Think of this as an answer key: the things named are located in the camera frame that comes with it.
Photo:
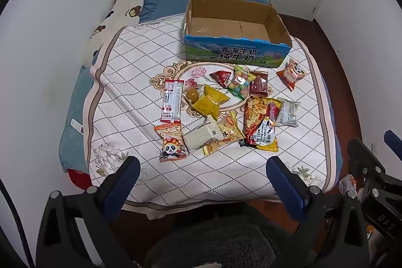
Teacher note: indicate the large red noodle packet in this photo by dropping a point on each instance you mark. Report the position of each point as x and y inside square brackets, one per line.
[259, 125]

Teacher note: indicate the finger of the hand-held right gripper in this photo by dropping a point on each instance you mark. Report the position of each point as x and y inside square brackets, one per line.
[394, 144]
[364, 156]

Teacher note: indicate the printed cardboard box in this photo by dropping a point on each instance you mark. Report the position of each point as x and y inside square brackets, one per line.
[235, 53]

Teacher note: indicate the dark red snack packet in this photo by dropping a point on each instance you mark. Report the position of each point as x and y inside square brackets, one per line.
[259, 83]

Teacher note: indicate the cream snack packet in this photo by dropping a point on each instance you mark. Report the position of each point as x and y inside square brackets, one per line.
[201, 136]

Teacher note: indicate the white lattice printed blanket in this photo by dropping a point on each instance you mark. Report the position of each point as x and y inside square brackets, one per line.
[135, 67]

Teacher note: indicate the blue padded quilt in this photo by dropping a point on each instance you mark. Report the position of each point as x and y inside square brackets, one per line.
[77, 104]

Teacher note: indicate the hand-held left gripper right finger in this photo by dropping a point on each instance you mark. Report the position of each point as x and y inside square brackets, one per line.
[287, 189]

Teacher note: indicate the small orange panda packet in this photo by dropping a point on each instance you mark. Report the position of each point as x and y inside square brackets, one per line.
[292, 73]

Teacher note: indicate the large orange panda packet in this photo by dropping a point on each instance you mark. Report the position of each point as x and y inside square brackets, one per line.
[170, 142]

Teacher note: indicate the white orange plastic bag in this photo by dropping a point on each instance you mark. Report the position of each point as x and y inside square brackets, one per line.
[348, 184]

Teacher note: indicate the colourful candy balls packet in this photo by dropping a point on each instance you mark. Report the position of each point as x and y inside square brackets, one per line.
[241, 82]

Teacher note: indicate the red cloth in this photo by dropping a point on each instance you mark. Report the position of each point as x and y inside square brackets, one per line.
[80, 180]

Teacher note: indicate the small white device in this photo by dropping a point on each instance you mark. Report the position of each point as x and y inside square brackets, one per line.
[77, 126]

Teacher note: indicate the white wall socket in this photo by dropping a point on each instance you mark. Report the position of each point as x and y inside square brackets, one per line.
[374, 147]

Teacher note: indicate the dark grey fuzzy cloth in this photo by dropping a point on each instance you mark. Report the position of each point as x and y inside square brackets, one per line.
[216, 239]

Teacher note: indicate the brown braised egg packet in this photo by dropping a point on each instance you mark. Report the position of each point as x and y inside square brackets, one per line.
[192, 94]

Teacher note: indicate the white grey snack packet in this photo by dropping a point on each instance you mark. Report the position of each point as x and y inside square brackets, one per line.
[288, 112]

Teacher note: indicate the yellow snack packet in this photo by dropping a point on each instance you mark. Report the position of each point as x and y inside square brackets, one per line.
[211, 101]

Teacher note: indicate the red triangular snack packet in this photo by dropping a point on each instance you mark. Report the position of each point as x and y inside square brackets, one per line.
[220, 77]

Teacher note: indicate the yellow chips packet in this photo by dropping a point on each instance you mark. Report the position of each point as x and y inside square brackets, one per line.
[229, 131]

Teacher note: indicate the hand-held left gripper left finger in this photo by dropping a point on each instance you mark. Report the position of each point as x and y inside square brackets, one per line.
[121, 189]

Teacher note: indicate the bear print pillow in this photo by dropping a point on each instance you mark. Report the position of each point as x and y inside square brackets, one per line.
[122, 10]

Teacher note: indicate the red white long snack packet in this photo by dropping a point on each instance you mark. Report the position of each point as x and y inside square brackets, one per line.
[171, 100]

